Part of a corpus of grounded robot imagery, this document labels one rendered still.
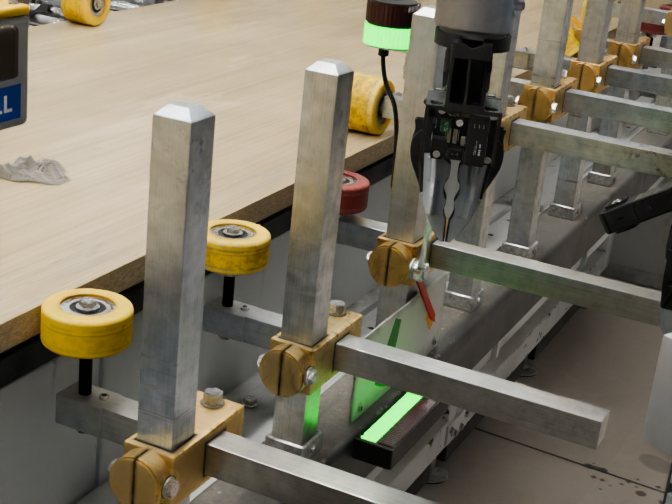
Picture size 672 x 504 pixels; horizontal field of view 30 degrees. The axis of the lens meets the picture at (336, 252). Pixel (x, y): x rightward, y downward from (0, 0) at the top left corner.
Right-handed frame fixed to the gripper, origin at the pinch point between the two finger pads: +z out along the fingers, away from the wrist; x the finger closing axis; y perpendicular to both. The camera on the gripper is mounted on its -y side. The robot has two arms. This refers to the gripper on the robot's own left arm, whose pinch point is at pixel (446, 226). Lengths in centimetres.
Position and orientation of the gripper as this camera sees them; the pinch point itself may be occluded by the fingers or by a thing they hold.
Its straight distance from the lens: 126.1
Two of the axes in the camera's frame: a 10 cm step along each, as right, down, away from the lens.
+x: 9.9, 1.3, -0.7
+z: -1.0, 9.3, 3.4
